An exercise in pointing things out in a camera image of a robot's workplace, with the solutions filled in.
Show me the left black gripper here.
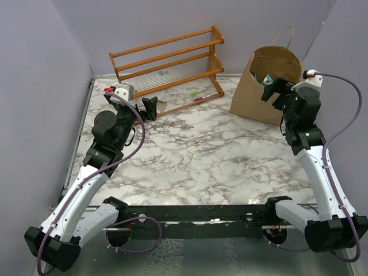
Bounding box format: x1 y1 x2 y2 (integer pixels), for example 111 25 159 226
116 96 157 149

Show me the brown paper bag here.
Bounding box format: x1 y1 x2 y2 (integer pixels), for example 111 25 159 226
229 26 305 125

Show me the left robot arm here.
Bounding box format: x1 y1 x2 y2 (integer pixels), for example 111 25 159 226
24 92 144 275

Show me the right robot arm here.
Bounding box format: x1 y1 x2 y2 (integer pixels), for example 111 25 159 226
261 73 367 252

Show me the green snack packet in bag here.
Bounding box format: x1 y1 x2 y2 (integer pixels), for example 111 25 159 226
260 74 274 87

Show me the green capped marker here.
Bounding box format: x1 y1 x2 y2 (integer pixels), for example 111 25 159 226
191 85 213 96

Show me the purple capped marker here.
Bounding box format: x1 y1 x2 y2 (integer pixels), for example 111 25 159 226
194 94 218 102

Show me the wooden three-tier rack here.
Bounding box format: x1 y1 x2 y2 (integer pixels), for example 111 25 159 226
109 26 225 110

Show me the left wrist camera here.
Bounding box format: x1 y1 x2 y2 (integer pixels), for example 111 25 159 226
104 83 135 102

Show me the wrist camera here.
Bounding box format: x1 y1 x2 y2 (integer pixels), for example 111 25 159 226
104 83 135 102
291 70 323 91

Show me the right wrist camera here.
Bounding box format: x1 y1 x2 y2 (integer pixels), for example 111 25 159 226
291 70 323 91

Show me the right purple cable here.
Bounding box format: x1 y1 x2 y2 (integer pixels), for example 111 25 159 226
317 72 363 262

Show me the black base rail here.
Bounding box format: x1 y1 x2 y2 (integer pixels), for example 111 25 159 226
94 197 294 239

